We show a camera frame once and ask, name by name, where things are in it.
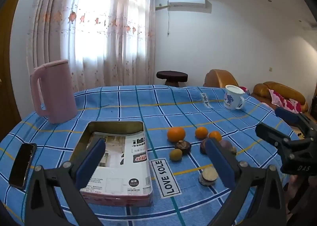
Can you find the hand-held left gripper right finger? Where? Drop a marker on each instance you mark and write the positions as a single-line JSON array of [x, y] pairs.
[[220, 164]]

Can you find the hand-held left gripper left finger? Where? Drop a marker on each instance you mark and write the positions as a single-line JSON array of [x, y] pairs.
[[92, 160]]

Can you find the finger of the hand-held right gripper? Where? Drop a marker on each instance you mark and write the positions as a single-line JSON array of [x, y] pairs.
[[288, 116], [272, 134]]

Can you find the printed tin box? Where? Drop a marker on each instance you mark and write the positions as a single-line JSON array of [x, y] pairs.
[[123, 166]]

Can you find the large orange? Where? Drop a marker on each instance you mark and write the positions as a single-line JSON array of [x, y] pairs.
[[176, 134]]

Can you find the person's right hand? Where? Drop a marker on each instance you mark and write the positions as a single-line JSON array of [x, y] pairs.
[[294, 188]]

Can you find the pink floral pillow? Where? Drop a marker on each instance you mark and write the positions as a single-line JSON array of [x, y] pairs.
[[284, 101]]

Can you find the small orange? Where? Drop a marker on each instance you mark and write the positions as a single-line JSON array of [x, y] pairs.
[[201, 132], [215, 135]]

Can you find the brown leather sofa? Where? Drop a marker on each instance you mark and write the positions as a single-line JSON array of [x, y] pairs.
[[262, 91]]

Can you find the dark purple mangosteen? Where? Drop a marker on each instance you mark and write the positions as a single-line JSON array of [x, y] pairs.
[[183, 147]]

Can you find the small brown green fruit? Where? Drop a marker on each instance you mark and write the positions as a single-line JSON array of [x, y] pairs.
[[175, 154]]

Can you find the white printed mug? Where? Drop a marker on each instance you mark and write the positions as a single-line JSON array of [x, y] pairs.
[[231, 98]]

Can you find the blue plaid tablecloth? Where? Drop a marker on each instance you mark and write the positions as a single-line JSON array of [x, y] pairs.
[[123, 107]]

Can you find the black smartphone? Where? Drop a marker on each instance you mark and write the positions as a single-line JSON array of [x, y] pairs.
[[22, 164]]

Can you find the orange chair back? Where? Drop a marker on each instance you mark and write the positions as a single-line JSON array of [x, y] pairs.
[[220, 77]]

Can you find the pink electric kettle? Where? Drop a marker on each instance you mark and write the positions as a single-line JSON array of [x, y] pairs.
[[55, 92]]

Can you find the dark round stool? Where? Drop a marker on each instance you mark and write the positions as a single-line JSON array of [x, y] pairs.
[[172, 77]]

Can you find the wooden door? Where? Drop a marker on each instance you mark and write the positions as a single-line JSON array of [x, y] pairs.
[[7, 67]]

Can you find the sheer floral curtain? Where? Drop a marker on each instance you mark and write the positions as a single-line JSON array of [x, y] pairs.
[[99, 30]]

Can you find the white air conditioner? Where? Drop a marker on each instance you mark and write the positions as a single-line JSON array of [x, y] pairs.
[[187, 0]]

